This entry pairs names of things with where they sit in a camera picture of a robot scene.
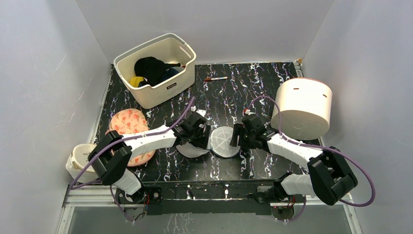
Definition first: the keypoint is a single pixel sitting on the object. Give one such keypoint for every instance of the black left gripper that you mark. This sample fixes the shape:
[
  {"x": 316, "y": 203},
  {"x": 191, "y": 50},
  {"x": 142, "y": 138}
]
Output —
[{"x": 203, "y": 134}]

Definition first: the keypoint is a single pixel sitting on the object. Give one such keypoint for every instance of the navy blue cloth in basket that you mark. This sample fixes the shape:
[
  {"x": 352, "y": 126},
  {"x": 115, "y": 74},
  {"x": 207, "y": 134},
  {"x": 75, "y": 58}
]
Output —
[{"x": 170, "y": 73}]

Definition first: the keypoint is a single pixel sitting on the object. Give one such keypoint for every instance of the cream perforated laundry basket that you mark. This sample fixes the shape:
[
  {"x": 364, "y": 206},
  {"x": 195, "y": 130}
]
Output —
[{"x": 172, "y": 50}]

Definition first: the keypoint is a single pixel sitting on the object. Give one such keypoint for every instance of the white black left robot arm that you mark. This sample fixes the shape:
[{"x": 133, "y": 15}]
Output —
[{"x": 110, "y": 157}]

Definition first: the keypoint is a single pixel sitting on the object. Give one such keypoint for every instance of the red white marker pen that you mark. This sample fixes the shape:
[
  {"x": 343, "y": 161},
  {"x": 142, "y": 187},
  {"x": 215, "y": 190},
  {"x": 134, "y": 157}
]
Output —
[{"x": 219, "y": 78}]

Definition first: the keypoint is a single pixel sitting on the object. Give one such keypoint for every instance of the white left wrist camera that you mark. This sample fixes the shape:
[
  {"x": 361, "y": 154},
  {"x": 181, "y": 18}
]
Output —
[{"x": 197, "y": 116}]

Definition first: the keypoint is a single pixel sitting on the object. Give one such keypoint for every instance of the black bra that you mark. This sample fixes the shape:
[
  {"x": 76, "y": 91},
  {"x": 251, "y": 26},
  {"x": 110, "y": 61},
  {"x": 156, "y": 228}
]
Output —
[{"x": 151, "y": 69}]

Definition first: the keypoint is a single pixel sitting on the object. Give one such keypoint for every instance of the cream cylindrical drum container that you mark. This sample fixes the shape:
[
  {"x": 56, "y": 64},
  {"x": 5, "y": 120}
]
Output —
[{"x": 304, "y": 108}]

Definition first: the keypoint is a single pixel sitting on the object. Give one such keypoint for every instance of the yellow cloth in basket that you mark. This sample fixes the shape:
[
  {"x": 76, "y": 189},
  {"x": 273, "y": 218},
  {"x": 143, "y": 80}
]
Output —
[{"x": 135, "y": 81}]

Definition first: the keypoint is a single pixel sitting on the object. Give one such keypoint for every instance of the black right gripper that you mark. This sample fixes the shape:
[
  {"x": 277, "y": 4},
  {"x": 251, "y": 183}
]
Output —
[{"x": 242, "y": 136}]

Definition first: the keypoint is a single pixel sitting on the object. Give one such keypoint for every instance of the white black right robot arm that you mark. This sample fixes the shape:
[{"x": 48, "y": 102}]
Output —
[{"x": 328, "y": 177}]

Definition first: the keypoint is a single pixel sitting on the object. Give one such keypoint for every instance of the black robot base mount plate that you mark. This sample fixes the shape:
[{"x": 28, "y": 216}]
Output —
[{"x": 204, "y": 197}]

